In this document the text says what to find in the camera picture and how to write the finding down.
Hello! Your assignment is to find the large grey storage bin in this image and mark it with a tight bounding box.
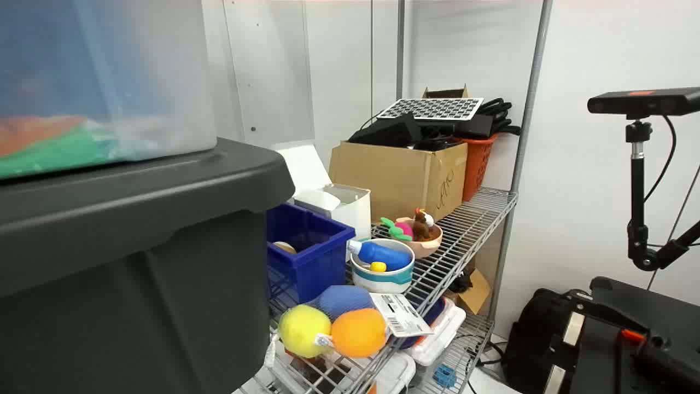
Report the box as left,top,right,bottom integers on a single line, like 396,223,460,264
0,139,299,394

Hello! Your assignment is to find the blue plush ball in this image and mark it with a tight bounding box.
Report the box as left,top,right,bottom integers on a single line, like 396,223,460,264
315,283,376,321

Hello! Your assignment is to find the black stereo camera bar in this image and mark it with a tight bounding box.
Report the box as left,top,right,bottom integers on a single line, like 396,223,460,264
586,85,700,120

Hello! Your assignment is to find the brown doll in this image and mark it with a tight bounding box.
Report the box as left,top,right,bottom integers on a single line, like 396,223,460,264
412,208,442,244

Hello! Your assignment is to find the orange plastic bucket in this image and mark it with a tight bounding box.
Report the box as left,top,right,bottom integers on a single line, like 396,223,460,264
457,133,499,204

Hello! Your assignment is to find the teal white toy pot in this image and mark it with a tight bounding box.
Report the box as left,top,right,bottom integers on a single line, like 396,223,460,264
349,237,418,296

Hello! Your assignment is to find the pink plastic bowl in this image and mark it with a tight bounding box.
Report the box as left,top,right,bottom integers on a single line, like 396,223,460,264
395,215,446,261

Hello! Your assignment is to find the metal wire shelf rack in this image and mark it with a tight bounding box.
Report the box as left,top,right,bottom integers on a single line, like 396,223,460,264
240,0,553,394

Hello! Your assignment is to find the clear plastic storage bin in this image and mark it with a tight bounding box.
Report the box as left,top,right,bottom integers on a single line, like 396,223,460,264
0,0,219,182

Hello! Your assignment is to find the blue toy detergent bottle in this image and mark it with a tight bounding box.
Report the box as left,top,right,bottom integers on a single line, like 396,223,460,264
346,237,415,273

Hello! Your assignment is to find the blue plastic box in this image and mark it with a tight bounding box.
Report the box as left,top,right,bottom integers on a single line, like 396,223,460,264
266,201,357,304

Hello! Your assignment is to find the brown cardboard box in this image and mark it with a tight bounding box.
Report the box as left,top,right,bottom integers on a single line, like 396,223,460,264
329,141,470,226

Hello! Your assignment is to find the black camera stand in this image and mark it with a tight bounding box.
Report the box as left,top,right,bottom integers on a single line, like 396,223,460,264
625,117,700,273

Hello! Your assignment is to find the loose brown cardboard piece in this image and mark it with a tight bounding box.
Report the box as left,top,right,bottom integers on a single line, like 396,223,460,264
444,267,494,317

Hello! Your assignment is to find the blue tape roll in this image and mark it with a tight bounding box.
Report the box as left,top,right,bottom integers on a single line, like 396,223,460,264
431,361,460,390

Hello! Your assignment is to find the white paper label tag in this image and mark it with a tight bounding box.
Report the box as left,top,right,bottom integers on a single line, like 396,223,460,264
369,292,434,339

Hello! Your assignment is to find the green plush toy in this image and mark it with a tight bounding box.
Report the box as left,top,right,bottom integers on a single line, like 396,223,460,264
380,215,415,245

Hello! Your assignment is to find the white cardboard box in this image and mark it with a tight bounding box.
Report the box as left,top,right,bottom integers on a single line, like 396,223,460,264
275,143,374,240

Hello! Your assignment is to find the black tool orange collar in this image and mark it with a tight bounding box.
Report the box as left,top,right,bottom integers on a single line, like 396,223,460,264
617,327,700,391

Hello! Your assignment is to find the white grid pattern board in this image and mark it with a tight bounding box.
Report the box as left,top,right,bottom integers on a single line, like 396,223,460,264
374,95,487,125

